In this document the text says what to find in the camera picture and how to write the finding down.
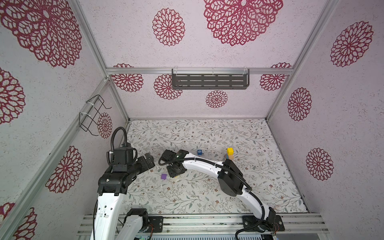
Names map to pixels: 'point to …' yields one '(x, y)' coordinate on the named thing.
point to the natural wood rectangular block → (231, 156)
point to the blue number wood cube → (199, 152)
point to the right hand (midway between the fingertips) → (172, 171)
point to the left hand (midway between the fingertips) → (145, 164)
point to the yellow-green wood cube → (176, 176)
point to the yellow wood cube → (230, 151)
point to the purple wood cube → (164, 176)
